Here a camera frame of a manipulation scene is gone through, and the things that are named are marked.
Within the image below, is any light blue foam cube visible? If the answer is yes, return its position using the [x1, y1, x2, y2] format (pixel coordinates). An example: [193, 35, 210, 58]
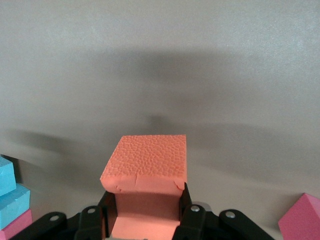
[0, 183, 31, 231]
[0, 154, 17, 197]

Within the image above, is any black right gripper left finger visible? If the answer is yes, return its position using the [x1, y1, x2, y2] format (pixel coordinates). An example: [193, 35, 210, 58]
[73, 191, 118, 240]

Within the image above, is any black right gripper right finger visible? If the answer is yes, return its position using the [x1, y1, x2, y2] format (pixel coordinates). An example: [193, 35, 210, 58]
[173, 182, 208, 240]

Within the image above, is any orange foam cube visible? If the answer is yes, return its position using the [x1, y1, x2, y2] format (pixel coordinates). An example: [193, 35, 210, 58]
[99, 134, 189, 240]

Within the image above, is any red foam cube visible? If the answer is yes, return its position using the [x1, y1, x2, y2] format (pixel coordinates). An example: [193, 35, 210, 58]
[0, 208, 33, 240]
[277, 192, 320, 240]

